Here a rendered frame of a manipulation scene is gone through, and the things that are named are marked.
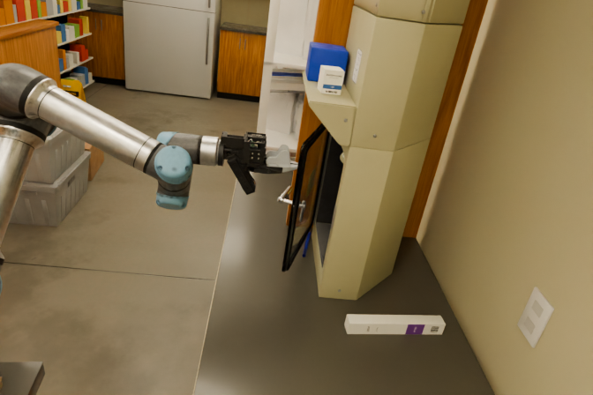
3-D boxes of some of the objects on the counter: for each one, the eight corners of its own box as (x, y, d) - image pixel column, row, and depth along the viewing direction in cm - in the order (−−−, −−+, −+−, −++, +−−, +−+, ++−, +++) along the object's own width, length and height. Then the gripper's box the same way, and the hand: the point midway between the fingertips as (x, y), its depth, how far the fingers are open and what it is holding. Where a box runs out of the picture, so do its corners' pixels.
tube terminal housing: (379, 241, 156) (439, 18, 123) (402, 304, 126) (488, 33, 94) (311, 234, 153) (353, 4, 121) (319, 297, 124) (376, 17, 92)
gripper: (218, 139, 104) (305, 150, 106) (222, 127, 113) (303, 137, 115) (216, 172, 108) (300, 181, 110) (221, 157, 116) (298, 166, 118)
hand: (296, 167), depth 113 cm, fingers closed
